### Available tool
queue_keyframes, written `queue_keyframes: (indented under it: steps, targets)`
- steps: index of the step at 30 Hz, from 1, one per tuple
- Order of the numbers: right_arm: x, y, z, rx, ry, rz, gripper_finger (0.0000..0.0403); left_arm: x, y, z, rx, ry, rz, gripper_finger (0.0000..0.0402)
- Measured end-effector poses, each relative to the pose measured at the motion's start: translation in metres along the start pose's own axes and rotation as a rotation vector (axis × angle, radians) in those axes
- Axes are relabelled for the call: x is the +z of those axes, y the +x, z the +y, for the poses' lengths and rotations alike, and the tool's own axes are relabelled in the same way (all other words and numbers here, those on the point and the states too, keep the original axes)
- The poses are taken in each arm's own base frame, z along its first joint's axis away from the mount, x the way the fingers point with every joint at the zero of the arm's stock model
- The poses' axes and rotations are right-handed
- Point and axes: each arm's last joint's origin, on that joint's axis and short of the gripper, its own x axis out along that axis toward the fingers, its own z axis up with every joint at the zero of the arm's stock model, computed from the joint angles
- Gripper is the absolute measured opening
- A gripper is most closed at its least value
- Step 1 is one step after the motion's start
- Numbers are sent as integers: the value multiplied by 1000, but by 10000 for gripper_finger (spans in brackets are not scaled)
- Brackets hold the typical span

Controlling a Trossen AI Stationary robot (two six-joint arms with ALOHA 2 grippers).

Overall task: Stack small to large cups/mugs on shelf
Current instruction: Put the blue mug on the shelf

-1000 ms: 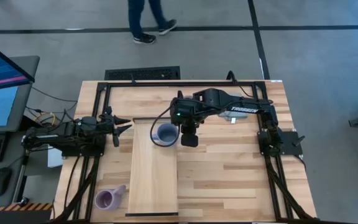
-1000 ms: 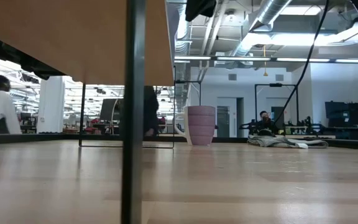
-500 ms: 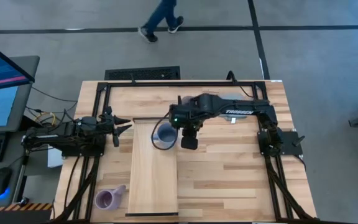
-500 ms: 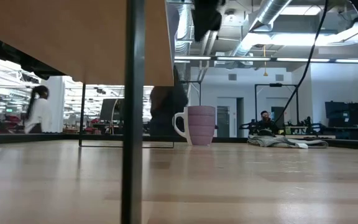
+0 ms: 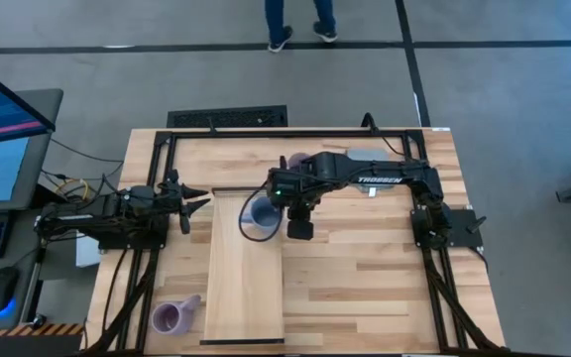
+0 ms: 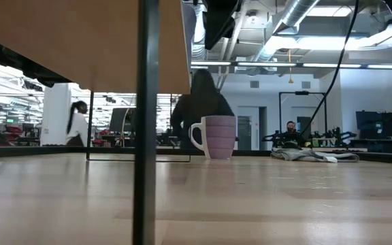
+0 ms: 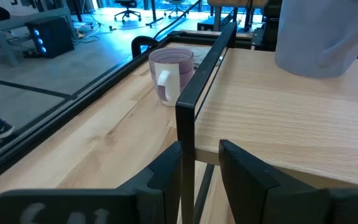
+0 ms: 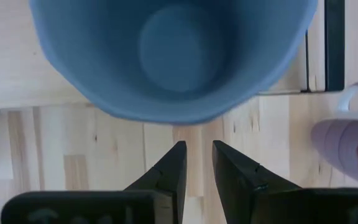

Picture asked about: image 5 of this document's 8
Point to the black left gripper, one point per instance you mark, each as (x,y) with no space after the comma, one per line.
(174,198)

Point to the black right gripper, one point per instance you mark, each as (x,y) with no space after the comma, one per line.
(298,198)

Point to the blue-grey ceramic mug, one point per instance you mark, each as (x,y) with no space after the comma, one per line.
(264,215)

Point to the purple ribbed mug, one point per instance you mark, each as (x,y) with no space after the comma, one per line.
(296,159)

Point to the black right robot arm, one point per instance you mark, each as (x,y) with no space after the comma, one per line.
(389,173)

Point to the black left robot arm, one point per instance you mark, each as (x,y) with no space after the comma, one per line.
(117,213)

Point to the wooden shelf with black legs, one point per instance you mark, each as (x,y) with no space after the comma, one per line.
(243,273)

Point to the black floor vent grille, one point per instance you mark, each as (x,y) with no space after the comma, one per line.
(226,118)

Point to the white box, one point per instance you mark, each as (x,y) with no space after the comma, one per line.
(87,253)

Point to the lavender ceramic mug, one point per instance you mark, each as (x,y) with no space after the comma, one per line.
(169,317)

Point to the person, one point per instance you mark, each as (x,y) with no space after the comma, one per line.
(275,20)

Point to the orange black hazard tape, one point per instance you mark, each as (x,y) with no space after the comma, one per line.
(42,329)

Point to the black mouse with blue light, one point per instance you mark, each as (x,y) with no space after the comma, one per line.
(0,287)

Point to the black aluminium table frame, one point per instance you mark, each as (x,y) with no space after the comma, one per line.
(315,133)

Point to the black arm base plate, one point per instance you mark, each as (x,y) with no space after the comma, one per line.
(464,233)
(132,243)

